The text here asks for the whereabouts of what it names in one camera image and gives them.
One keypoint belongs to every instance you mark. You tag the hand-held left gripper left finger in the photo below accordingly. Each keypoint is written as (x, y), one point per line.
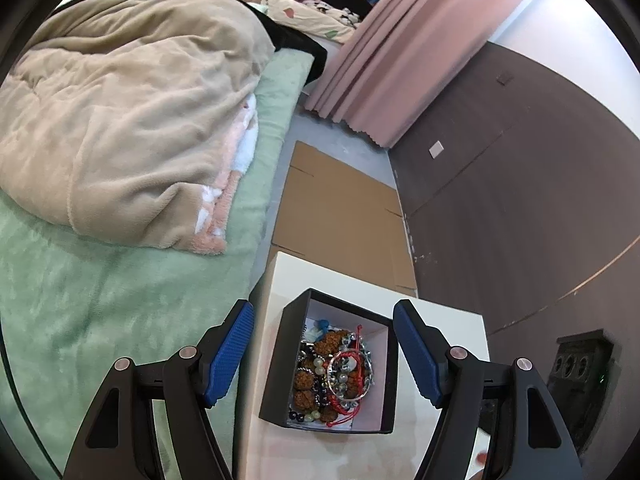
(230, 355)

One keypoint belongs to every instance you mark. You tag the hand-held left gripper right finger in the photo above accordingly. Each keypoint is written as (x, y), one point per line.
(417, 355)

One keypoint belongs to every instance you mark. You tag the black jewelry box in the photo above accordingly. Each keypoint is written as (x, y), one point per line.
(285, 360)

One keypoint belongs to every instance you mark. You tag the black power socket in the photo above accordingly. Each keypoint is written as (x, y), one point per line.
(575, 365)

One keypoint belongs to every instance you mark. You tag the flat cardboard sheet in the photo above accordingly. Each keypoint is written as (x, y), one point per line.
(340, 210)

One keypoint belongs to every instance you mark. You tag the bed with green sheet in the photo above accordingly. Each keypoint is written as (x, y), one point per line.
(75, 300)

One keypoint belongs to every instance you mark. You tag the beige plush blanket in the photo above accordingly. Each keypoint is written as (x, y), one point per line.
(125, 110)

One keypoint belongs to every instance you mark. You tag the wide pink curtain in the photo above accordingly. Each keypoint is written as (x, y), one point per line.
(400, 50)

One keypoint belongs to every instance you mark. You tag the cream patterned quilt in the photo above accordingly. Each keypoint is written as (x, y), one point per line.
(300, 12)

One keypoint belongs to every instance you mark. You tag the white wall plate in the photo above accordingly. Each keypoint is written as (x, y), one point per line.
(436, 148)

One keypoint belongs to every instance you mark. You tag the dark wall plate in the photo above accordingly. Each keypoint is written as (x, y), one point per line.
(506, 79)

